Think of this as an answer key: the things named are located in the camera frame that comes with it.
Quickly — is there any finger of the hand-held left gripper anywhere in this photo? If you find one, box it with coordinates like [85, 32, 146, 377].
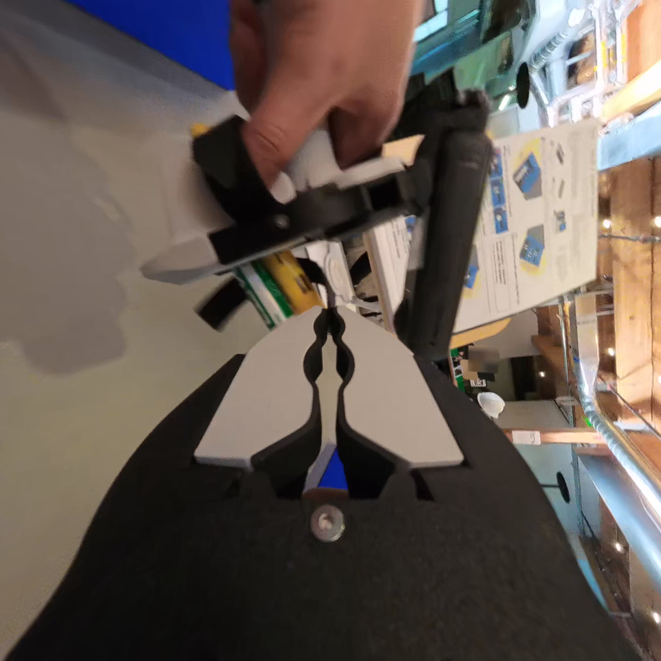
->
[141, 226, 234, 286]

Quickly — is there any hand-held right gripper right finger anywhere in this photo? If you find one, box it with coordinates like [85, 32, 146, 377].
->
[329, 306, 464, 499]

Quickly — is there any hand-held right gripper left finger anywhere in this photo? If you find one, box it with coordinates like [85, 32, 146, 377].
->
[193, 306, 332, 499]

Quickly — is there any yellow marker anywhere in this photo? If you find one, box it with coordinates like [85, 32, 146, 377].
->
[263, 252, 325, 317]

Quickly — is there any blue box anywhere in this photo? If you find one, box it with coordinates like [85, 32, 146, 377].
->
[64, 0, 241, 93]

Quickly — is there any person's left hand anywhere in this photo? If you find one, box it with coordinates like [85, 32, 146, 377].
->
[230, 0, 420, 189]

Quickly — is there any small black block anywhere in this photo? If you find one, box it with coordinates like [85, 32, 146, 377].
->
[195, 288, 246, 331]

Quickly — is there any white printed carton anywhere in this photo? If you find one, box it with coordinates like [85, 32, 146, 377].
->
[361, 218, 420, 317]

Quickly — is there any printed instruction sheet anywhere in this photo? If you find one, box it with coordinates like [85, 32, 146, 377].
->
[453, 118, 603, 335]

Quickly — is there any wooden board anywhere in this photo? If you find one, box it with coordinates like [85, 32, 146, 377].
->
[448, 316, 513, 350]

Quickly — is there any white round plastic part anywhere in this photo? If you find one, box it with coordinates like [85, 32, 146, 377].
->
[305, 242, 358, 311]

